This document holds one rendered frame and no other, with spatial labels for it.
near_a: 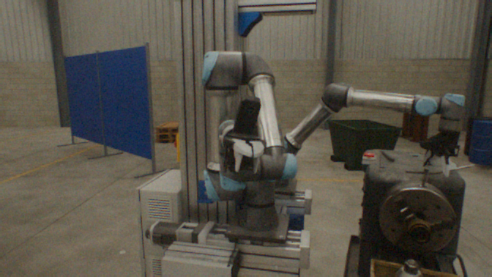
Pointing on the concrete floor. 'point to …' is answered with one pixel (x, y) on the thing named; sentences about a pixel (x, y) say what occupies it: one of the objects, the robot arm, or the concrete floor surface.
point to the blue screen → (113, 101)
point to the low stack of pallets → (167, 133)
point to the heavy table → (419, 124)
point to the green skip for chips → (359, 140)
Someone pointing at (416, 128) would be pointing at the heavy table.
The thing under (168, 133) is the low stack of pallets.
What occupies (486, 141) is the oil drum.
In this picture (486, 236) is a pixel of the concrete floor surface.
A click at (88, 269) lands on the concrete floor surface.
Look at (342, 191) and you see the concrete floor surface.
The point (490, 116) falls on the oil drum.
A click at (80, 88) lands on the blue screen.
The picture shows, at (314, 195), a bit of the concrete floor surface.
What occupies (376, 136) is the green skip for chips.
